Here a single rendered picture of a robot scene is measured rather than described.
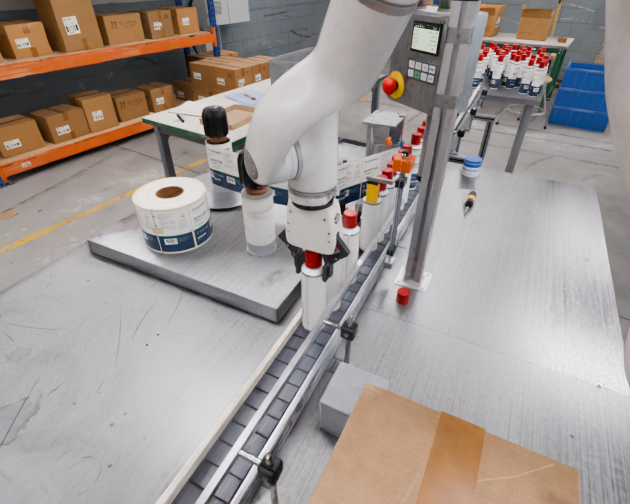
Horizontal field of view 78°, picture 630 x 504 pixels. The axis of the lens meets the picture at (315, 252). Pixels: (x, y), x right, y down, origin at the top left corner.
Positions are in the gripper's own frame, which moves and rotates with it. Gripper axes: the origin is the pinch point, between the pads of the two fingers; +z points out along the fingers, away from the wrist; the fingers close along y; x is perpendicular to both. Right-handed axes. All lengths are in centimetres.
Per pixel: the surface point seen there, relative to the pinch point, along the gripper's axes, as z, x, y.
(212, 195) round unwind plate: 16, -40, 60
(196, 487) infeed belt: 18.3, 37.8, 2.0
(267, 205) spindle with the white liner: 2.3, -20.8, 24.1
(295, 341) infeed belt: 18.3, 4.7, 2.4
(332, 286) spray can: 9.9, -6.8, -1.2
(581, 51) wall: 65, -774, -99
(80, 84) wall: 54, -245, 417
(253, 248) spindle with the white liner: 15.7, -18.0, 28.3
